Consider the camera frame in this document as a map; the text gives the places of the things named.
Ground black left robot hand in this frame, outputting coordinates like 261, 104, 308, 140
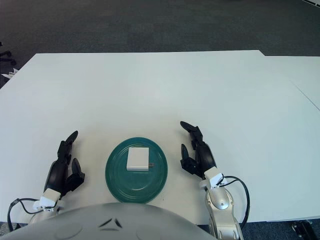
44, 130, 86, 198

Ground white charger block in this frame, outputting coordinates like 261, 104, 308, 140
126, 147, 150, 173

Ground green ceramic plate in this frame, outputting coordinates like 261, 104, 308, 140
104, 136, 169, 205

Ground black office chair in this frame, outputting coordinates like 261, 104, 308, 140
0, 41, 17, 66

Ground grey robot torso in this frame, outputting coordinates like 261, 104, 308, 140
0, 202, 213, 240

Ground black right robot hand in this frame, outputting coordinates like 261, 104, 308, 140
179, 121, 217, 180

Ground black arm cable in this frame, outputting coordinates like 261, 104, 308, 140
7, 197, 42, 232
217, 175, 251, 230

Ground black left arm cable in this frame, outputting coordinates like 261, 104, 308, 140
7, 197, 42, 232

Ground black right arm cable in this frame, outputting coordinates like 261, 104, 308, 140
217, 175, 251, 230

